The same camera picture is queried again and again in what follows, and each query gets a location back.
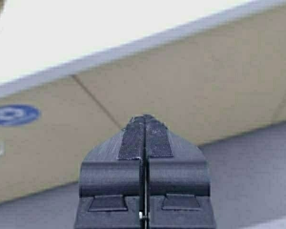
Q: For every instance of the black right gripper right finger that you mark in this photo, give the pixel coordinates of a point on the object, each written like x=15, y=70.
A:
x=179, y=181

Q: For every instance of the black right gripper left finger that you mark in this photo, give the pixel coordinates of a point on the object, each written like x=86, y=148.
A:
x=112, y=181

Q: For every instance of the blue round cabinet sticker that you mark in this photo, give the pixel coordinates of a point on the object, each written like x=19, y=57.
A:
x=18, y=114

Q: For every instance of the wooden base cabinet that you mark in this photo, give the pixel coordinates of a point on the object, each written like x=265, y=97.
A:
x=209, y=79

